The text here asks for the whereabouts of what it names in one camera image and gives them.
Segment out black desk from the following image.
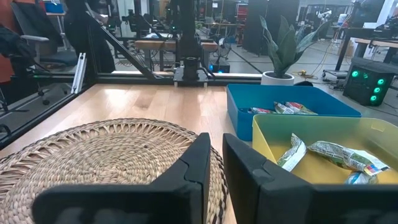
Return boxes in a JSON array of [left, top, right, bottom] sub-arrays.
[[335, 27, 398, 73]]

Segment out dark cabinet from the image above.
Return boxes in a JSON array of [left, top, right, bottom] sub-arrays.
[[242, 0, 301, 55]]

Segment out black office chair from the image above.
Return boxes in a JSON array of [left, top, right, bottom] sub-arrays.
[[10, 1, 79, 68]]

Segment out person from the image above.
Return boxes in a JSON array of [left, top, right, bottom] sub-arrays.
[[63, 0, 116, 74]]

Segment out white plant pot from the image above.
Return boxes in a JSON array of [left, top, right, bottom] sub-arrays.
[[260, 70, 296, 86]]

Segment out granola bar red green wrapper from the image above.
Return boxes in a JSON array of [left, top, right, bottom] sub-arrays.
[[285, 101, 318, 116]]

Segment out yellow plastic bin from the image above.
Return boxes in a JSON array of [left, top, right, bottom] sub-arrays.
[[251, 113, 398, 188]]

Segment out black computer green lights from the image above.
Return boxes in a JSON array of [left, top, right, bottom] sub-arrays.
[[342, 57, 396, 107]]

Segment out blue crate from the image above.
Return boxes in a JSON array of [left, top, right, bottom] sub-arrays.
[[44, 2, 65, 14]]

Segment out chocolate chip granola bar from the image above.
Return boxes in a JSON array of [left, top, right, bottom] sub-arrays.
[[307, 140, 391, 177]]

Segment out granola bar orange white wrapper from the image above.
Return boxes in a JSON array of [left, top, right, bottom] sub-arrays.
[[273, 101, 295, 115]]

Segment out black aluminium rig frame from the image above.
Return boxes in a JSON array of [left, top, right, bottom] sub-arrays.
[[0, 9, 262, 151]]

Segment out green snake plant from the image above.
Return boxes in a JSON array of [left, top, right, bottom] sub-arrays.
[[259, 14, 332, 79]]

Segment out round woven straw placemat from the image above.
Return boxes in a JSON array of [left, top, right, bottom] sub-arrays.
[[0, 117, 230, 224]]

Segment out wooden workbench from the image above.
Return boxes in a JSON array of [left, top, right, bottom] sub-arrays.
[[134, 39, 219, 72]]

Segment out blue plastic bin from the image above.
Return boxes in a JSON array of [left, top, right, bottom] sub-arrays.
[[226, 83, 363, 142]]

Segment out silver aluminium bracket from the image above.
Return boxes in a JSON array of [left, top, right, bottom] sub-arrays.
[[70, 52, 88, 95]]

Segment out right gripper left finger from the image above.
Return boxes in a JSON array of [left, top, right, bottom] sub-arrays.
[[30, 132, 213, 224]]

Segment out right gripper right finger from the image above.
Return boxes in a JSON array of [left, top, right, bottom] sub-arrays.
[[221, 133, 398, 224]]

